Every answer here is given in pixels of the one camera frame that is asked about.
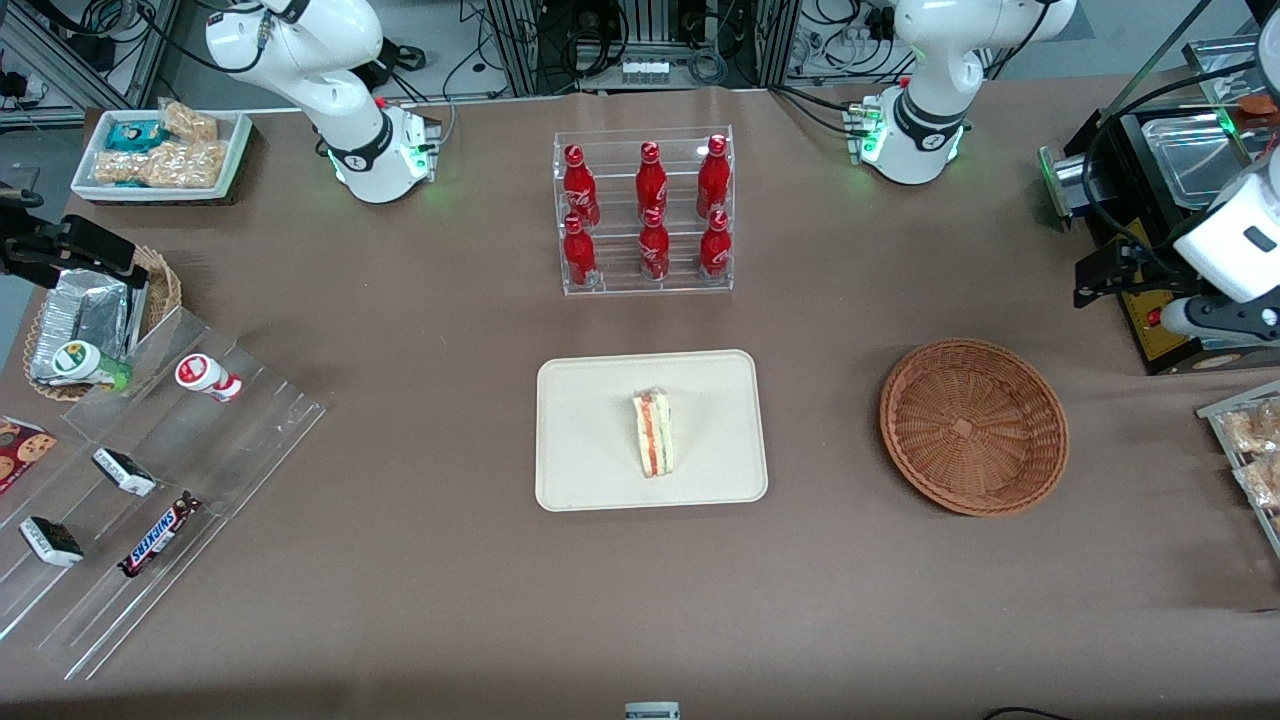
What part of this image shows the black yellow countertop appliance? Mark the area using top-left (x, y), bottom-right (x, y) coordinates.
top-left (1038, 105), bottom-right (1280, 377)

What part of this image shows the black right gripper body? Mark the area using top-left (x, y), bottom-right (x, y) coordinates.
top-left (0, 222), bottom-right (65, 287)

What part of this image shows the large puffed rice snack pack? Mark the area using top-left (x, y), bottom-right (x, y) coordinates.
top-left (95, 140), bottom-right (229, 189)

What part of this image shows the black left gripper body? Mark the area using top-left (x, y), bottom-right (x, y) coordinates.
top-left (1120, 247), bottom-right (1189, 298)

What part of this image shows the white rectangular snack tray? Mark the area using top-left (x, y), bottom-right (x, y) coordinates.
top-left (70, 108), bottom-right (253, 206)

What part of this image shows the brown round wicker basket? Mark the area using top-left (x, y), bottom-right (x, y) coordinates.
top-left (879, 339), bottom-right (1071, 518)

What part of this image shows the grey tray with pastries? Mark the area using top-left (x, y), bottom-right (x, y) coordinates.
top-left (1197, 380), bottom-right (1280, 559)

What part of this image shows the clear acrylic bottle rack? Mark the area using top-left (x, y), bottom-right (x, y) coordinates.
top-left (553, 126), bottom-right (735, 296)

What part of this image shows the red chocolate cookie box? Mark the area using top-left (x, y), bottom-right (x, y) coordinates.
top-left (0, 415), bottom-right (58, 496)

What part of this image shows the aluminium equipment rack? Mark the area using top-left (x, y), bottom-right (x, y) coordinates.
top-left (487, 0), bottom-right (801, 97)

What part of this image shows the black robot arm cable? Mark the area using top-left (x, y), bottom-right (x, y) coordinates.
top-left (1082, 62), bottom-right (1261, 261)

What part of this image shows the snickers chocolate bar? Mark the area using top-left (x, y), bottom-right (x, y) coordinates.
top-left (117, 491), bottom-right (204, 579)

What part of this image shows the red yogurt drink bottle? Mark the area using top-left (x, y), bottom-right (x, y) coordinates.
top-left (175, 353), bottom-right (243, 403)

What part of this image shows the cream plastic serving tray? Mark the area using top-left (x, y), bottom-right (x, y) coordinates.
top-left (535, 349), bottom-right (769, 513)

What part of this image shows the light tan wicker basket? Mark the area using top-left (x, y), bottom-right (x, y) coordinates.
top-left (22, 245), bottom-right (183, 403)

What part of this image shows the steel pan with rim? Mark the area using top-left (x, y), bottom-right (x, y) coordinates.
top-left (1140, 112), bottom-right (1263, 211)

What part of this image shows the green yogurt drink bottle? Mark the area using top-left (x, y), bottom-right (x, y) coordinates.
top-left (52, 340), bottom-right (133, 391)

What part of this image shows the silver foil container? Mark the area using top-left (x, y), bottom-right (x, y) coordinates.
top-left (30, 268), bottom-right (149, 389)

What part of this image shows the small puffed rice snack pack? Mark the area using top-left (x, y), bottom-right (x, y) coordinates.
top-left (160, 100), bottom-right (219, 143)

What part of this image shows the dark diagonal metal pole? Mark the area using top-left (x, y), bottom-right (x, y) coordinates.
top-left (1108, 0), bottom-right (1213, 117)

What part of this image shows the clear acrylic stepped shelf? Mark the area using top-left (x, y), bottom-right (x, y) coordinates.
top-left (0, 305), bottom-right (327, 682)

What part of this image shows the aluminium frame with cables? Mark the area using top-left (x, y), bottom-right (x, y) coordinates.
top-left (0, 0), bottom-right (183, 127)

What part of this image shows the triangular sandwich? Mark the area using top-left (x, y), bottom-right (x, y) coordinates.
top-left (631, 388), bottom-right (676, 479)

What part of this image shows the red cola bottle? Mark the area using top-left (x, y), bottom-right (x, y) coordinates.
top-left (697, 134), bottom-right (732, 219)
top-left (563, 144), bottom-right (601, 229)
top-left (699, 209), bottom-right (732, 280)
top-left (562, 213), bottom-right (599, 289)
top-left (639, 207), bottom-right (672, 282)
top-left (636, 141), bottom-right (669, 221)

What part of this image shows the teal snack packet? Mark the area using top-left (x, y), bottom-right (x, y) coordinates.
top-left (105, 120), bottom-right (166, 153)

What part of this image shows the small black white box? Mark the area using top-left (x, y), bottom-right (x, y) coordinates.
top-left (92, 447), bottom-right (158, 498)
top-left (19, 516), bottom-right (85, 569)

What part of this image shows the wrapped pastry pack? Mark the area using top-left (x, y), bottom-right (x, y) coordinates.
top-left (1222, 400), bottom-right (1280, 456)
top-left (1235, 458), bottom-right (1280, 509)

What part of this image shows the steel pan holding orange food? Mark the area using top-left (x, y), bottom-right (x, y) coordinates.
top-left (1182, 35), bottom-right (1280, 113)

